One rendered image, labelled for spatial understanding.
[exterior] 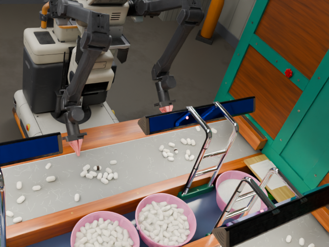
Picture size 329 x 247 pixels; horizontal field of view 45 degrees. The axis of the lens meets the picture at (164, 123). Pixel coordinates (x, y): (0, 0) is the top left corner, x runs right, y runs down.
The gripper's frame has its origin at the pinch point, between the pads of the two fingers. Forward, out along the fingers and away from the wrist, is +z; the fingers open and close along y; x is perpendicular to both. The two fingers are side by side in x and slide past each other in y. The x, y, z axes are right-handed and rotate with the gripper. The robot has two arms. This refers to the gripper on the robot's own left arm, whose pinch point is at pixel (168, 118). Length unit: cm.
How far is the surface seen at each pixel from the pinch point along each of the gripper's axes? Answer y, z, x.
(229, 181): 17.5, 37.3, -16.1
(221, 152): 3.3, 20.2, -32.4
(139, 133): -13.2, 4.1, 9.4
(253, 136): 40.8, 18.9, -14.7
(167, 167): -9.7, 23.5, -5.1
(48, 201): -69, 23, -5
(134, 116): 45, -11, 124
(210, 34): 195, -91, 180
